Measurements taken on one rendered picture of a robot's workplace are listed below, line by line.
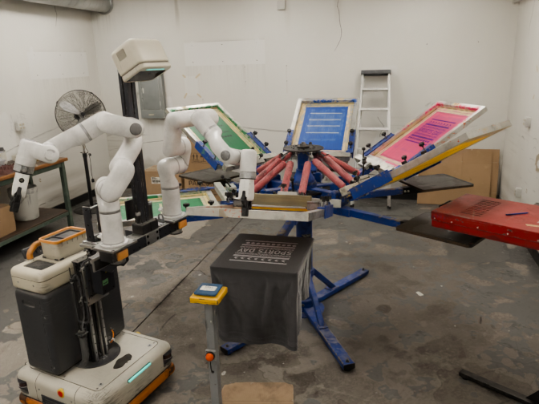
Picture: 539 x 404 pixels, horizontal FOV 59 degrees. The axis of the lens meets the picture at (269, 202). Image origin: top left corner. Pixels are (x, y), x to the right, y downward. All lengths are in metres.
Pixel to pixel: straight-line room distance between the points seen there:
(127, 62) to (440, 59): 5.04
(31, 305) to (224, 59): 4.98
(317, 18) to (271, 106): 1.31
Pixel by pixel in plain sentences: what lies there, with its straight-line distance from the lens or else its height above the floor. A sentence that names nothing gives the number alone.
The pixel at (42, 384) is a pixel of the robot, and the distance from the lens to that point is 3.08.
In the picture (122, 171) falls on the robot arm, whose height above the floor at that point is 1.49.
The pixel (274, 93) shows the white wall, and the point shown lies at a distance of 6.89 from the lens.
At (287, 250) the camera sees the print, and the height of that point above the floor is 0.95.
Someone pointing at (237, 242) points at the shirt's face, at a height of 0.95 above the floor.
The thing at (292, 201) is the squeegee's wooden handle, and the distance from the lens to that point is 2.72.
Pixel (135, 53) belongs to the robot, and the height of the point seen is 1.97.
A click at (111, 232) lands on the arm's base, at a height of 1.21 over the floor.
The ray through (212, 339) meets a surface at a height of 0.73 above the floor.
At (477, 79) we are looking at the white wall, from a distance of 6.75.
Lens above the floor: 1.92
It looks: 17 degrees down
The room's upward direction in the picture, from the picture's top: 2 degrees counter-clockwise
